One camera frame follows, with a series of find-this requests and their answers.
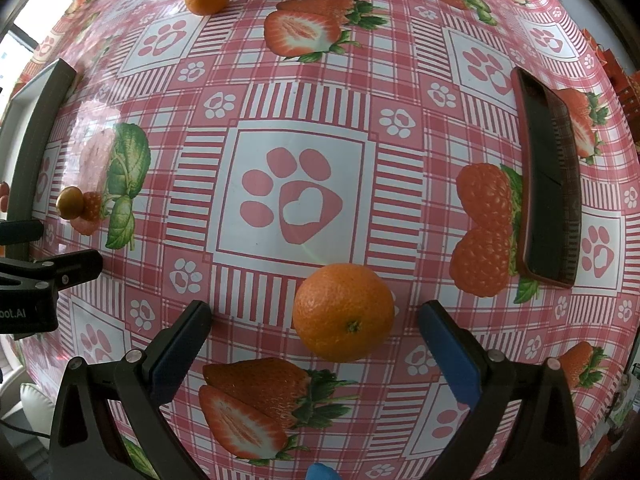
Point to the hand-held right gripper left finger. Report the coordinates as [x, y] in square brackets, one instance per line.
[175, 355]

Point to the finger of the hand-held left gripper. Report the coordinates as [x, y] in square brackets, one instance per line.
[75, 265]
[22, 232]

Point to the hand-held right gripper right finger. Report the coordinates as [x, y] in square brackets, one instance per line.
[450, 355]

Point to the brown longan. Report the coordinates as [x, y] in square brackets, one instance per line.
[70, 202]

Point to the white tray with dark rim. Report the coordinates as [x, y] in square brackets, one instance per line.
[35, 150]

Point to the white cushion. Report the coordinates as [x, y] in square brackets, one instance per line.
[37, 407]

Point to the blue plastic piece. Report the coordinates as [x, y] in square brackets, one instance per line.
[321, 472]

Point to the strawberry print tablecloth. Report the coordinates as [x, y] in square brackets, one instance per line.
[300, 195]

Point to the red patterned boxes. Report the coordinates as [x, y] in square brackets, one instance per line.
[622, 85]

